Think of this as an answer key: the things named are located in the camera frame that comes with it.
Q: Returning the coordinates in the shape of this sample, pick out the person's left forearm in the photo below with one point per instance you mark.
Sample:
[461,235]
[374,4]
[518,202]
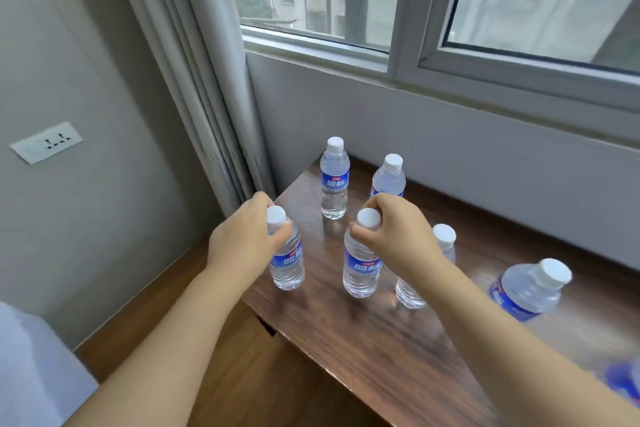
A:
[165,356]

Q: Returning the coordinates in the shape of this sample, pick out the white wall socket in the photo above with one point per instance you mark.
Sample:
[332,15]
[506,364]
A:
[47,143]

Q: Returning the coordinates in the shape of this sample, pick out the white bedding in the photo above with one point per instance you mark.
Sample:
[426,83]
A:
[35,371]

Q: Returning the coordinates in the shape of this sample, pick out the white window frame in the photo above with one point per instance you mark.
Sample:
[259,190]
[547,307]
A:
[417,16]

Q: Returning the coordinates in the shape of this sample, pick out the person's right thumb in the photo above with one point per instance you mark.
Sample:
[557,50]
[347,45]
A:
[364,235]

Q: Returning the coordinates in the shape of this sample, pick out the person's right forearm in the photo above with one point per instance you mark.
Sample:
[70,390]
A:
[510,356]

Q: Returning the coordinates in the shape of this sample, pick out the person's left hand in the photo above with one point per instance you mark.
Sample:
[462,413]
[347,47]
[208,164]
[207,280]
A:
[240,241]

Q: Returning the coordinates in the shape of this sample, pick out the person's right hand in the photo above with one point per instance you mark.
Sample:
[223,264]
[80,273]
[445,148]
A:
[407,241]

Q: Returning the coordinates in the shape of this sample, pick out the grey curtain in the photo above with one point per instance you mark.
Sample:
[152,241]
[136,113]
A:
[200,66]

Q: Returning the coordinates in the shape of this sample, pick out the clear water bottle blue label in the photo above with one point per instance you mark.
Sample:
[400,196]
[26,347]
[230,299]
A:
[288,267]
[625,379]
[444,234]
[335,176]
[525,289]
[390,179]
[360,272]

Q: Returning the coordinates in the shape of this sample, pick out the person's left thumb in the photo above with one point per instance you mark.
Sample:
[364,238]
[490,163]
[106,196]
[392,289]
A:
[281,236]

